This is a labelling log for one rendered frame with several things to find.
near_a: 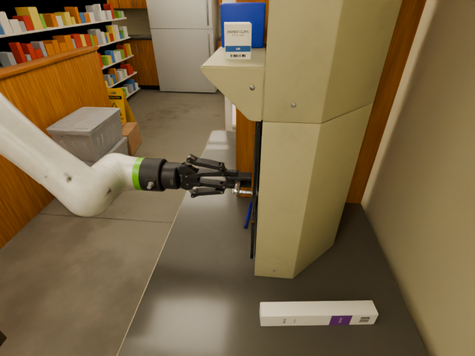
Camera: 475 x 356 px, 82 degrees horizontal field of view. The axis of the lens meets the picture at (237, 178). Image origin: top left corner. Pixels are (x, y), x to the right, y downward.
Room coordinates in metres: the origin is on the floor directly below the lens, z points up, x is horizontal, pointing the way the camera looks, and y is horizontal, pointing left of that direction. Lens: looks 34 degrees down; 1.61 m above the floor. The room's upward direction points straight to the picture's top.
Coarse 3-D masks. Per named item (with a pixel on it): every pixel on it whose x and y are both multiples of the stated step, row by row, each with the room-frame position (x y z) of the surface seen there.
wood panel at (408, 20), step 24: (240, 0) 0.87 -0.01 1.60; (264, 0) 0.86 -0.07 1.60; (408, 0) 0.83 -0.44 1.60; (408, 24) 0.83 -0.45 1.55; (408, 48) 0.83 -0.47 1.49; (384, 72) 0.83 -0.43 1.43; (384, 96) 0.83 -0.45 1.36; (240, 120) 0.87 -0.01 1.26; (384, 120) 0.83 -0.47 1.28; (240, 144) 0.87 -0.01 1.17; (240, 168) 0.87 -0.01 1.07; (360, 168) 0.83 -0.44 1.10; (360, 192) 0.83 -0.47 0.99
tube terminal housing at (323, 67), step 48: (288, 0) 0.49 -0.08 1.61; (336, 0) 0.48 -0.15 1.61; (384, 0) 0.56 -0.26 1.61; (288, 48) 0.49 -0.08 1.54; (336, 48) 0.49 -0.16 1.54; (384, 48) 0.60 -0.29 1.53; (288, 96) 0.49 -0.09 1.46; (336, 96) 0.51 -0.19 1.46; (288, 144) 0.49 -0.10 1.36; (336, 144) 0.53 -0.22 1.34; (288, 192) 0.49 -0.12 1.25; (336, 192) 0.57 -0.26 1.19; (288, 240) 0.49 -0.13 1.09
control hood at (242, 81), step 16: (224, 48) 0.70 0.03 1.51; (256, 48) 0.70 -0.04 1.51; (208, 64) 0.52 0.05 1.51; (224, 64) 0.52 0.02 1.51; (240, 64) 0.52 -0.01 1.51; (256, 64) 0.52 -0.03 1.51; (224, 80) 0.50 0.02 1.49; (240, 80) 0.50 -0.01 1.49; (256, 80) 0.50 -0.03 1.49; (240, 96) 0.50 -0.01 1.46; (256, 96) 0.50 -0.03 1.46; (256, 112) 0.50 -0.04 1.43
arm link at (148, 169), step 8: (144, 160) 0.63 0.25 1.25; (152, 160) 0.63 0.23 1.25; (160, 160) 0.63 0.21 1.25; (144, 168) 0.61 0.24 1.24; (152, 168) 0.60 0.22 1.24; (160, 168) 0.61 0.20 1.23; (144, 176) 0.59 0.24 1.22; (152, 176) 0.59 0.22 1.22; (160, 176) 0.60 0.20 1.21; (144, 184) 0.59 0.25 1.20; (152, 184) 0.58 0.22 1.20; (160, 184) 0.59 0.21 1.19
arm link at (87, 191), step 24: (0, 96) 0.58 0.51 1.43; (0, 120) 0.53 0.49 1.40; (24, 120) 0.56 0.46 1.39; (0, 144) 0.50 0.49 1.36; (24, 144) 0.51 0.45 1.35; (48, 144) 0.54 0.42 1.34; (24, 168) 0.50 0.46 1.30; (48, 168) 0.49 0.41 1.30; (72, 168) 0.51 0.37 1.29; (96, 168) 0.56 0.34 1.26; (72, 192) 0.47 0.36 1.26; (96, 192) 0.49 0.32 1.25; (120, 192) 0.56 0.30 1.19
